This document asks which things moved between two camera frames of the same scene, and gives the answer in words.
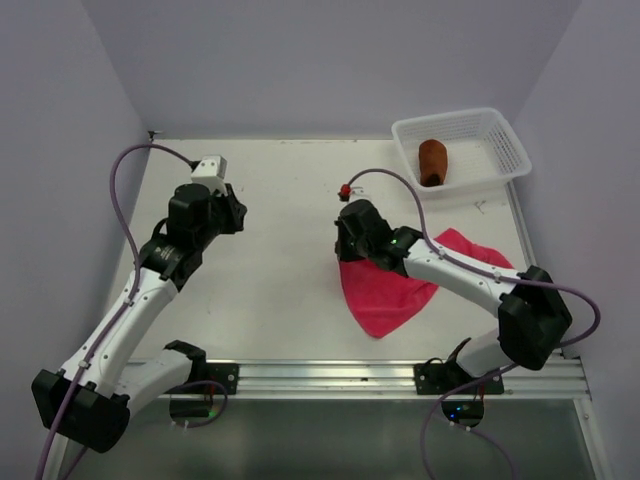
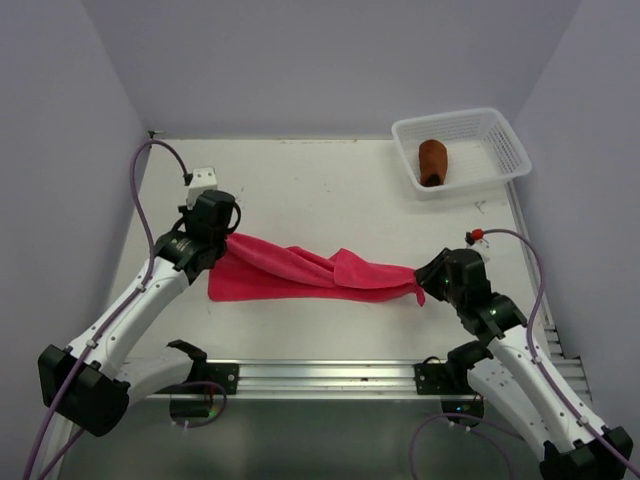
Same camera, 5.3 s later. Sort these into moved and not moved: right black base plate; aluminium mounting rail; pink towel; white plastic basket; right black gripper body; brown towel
Moved: pink towel; right black gripper body
Not moved: white plastic basket; brown towel; right black base plate; aluminium mounting rail
